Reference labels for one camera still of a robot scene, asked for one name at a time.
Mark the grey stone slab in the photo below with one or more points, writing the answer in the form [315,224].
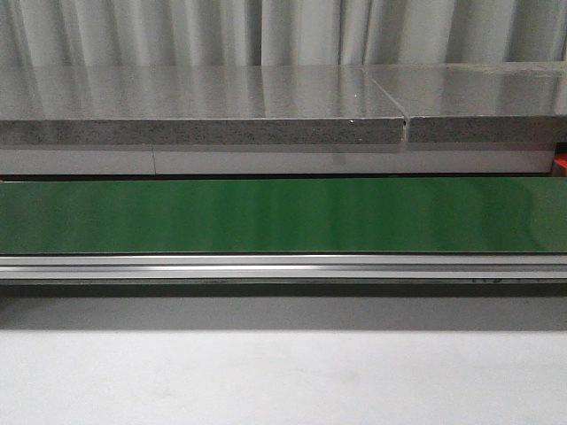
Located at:
[509,103]
[195,105]

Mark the green conveyor belt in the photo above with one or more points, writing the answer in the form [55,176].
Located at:
[422,214]

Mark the grey curtain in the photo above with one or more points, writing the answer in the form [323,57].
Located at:
[271,33]

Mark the grey stone slab right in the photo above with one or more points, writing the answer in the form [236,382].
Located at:
[509,103]

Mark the aluminium conveyor side rail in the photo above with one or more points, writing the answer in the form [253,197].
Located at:
[292,267]

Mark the grey stone slab left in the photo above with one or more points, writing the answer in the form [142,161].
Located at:
[195,105]

